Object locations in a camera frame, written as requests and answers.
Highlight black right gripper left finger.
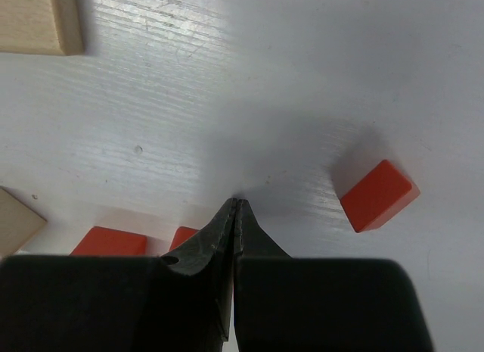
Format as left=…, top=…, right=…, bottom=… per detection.
left=1, top=198, right=237, bottom=351

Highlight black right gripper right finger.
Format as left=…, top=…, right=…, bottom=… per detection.
left=234, top=200, right=433, bottom=351

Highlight plain red wood block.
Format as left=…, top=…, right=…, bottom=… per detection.
left=338, top=159, right=420, bottom=233

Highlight long natural wood block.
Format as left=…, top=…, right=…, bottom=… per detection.
left=1, top=0, right=85, bottom=56

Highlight red cube letter R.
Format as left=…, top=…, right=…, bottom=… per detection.
left=169, top=226, right=198, bottom=251

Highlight red cube white pattern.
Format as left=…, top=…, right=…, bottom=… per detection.
left=71, top=226, right=147, bottom=256

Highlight natural wood cube red N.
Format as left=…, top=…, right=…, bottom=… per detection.
left=0, top=188, right=47, bottom=258

